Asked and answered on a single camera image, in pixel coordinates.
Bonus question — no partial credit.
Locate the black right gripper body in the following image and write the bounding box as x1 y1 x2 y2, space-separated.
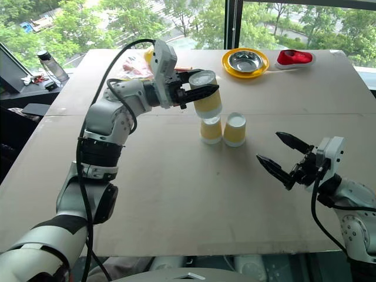
289 145 320 189

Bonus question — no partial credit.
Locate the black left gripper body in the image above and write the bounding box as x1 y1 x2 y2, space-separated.
167 69 189 110

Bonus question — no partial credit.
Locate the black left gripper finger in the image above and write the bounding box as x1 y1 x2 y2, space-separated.
175 68 213 85
183 84 221 105

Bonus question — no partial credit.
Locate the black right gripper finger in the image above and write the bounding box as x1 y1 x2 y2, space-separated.
275 132 315 154
256 154 296 191

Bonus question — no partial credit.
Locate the yellow white paper cup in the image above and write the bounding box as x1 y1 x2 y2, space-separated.
199 116 223 145
187 70 223 120
223 112 247 148

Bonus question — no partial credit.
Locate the yellow round plate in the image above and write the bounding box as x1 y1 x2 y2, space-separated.
221 48 270 79

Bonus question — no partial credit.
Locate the red white plastic snack bag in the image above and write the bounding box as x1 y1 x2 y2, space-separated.
116 53 157 82

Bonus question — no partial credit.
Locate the stainless steel bowl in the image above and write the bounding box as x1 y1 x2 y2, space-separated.
228 50 264 73

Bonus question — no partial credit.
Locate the red shoe with white sole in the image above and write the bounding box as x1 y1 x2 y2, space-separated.
275 49 316 71

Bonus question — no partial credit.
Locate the white rounded shape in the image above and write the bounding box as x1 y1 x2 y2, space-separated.
234 254 267 281

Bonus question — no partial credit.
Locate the clear water bottle black cap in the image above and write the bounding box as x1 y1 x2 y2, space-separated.
36 50 70 83

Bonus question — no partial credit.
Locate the dark side desk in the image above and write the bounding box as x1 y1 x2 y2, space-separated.
0 68 75 110

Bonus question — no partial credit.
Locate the dark monitor panel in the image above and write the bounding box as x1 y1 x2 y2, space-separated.
0 42 33 95

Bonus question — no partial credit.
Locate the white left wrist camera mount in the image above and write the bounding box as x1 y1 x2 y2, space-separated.
150 39 179 109

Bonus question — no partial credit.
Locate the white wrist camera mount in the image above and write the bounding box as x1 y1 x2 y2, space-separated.
314 136 347 190
150 39 179 109

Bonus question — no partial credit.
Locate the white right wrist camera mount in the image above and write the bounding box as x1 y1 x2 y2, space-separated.
314 136 347 190

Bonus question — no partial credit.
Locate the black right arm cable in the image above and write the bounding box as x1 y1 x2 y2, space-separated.
310 163 352 260

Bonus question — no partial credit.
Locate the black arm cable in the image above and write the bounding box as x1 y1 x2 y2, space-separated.
75 38 156 282
310 163 352 260

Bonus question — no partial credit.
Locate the dark window frame post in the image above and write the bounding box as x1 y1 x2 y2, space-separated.
224 0 244 51

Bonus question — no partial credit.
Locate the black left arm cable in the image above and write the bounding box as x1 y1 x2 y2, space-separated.
75 38 156 282

